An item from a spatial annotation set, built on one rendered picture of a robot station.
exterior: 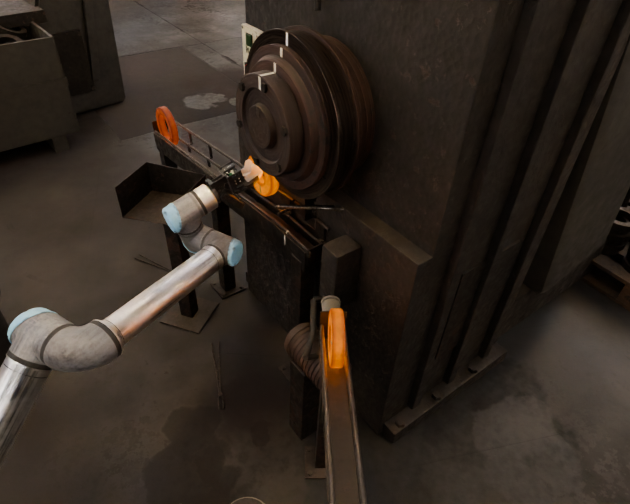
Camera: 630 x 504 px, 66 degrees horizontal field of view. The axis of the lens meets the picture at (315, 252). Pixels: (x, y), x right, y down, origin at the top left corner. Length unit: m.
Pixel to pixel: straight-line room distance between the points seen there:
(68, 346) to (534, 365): 1.85
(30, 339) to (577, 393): 2.02
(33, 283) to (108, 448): 1.05
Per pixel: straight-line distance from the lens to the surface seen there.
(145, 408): 2.10
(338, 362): 1.27
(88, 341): 1.33
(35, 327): 1.41
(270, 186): 1.67
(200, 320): 2.32
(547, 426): 2.22
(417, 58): 1.22
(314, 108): 1.26
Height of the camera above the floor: 1.71
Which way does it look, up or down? 40 degrees down
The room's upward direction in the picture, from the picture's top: 3 degrees clockwise
